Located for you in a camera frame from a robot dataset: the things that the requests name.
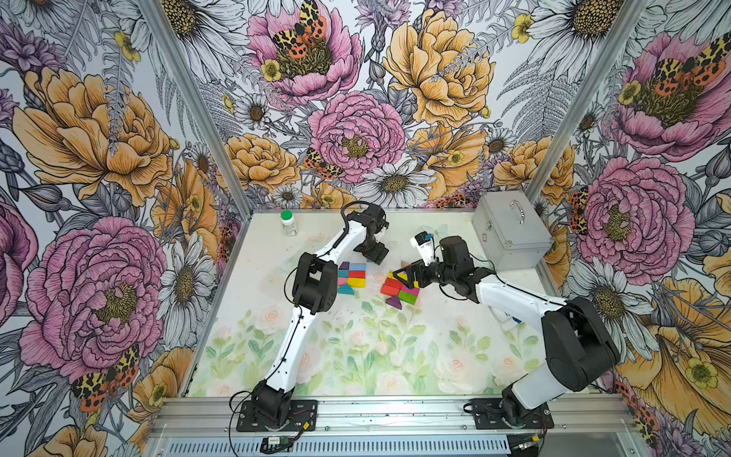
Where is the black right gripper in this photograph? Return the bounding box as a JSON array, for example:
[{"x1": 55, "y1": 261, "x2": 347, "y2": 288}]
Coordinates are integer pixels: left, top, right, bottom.
[{"x1": 393, "y1": 259, "x2": 457, "y2": 289}]

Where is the yellow block long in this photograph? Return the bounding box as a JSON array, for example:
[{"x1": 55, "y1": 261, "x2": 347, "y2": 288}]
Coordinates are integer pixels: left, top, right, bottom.
[{"x1": 388, "y1": 272, "x2": 409, "y2": 283}]

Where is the magenta block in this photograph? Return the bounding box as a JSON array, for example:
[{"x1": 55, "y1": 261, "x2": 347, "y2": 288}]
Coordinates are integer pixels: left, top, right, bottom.
[{"x1": 401, "y1": 287, "x2": 420, "y2": 296}]

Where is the green block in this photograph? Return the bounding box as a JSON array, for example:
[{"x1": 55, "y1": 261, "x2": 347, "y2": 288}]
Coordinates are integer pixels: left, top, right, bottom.
[{"x1": 398, "y1": 291, "x2": 418, "y2": 306}]

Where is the purple triangle block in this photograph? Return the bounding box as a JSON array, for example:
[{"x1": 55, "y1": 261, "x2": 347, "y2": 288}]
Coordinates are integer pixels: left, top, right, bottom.
[{"x1": 386, "y1": 296, "x2": 403, "y2": 310}]

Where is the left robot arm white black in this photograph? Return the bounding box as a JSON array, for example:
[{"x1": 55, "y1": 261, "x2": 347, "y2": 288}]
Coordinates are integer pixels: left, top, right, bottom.
[{"x1": 249, "y1": 200, "x2": 388, "y2": 428}]

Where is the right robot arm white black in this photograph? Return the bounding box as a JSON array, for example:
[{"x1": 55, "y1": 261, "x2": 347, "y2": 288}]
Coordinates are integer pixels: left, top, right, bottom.
[{"x1": 394, "y1": 232, "x2": 621, "y2": 428}]

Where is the white bottle green cap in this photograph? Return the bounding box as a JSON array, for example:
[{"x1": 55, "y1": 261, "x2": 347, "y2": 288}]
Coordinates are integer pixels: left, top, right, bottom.
[{"x1": 280, "y1": 209, "x2": 298, "y2": 236}]

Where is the silver metal first-aid case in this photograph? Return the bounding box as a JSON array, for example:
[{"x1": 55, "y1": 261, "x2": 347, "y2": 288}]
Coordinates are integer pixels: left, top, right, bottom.
[{"x1": 472, "y1": 190, "x2": 553, "y2": 272}]

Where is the small circuit board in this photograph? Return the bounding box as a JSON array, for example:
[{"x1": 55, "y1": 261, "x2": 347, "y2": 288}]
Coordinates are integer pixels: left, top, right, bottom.
[{"x1": 259, "y1": 436, "x2": 291, "y2": 455}]

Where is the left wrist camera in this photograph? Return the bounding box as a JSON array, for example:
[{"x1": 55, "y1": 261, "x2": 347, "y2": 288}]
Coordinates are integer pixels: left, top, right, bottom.
[{"x1": 360, "y1": 203, "x2": 389, "y2": 236}]

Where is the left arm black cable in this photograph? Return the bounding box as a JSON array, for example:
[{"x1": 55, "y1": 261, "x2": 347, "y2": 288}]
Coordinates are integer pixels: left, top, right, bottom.
[{"x1": 339, "y1": 200, "x2": 372, "y2": 241}]

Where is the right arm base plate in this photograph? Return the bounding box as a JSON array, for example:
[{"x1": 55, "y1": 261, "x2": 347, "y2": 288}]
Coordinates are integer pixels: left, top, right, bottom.
[{"x1": 463, "y1": 397, "x2": 554, "y2": 430}]

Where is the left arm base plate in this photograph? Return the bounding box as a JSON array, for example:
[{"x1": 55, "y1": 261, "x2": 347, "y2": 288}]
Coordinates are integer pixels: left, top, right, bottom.
[{"x1": 235, "y1": 400, "x2": 319, "y2": 432}]

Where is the aluminium front rail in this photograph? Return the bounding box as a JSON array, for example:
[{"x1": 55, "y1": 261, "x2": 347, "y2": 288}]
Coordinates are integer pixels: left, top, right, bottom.
[{"x1": 145, "y1": 394, "x2": 651, "y2": 456}]

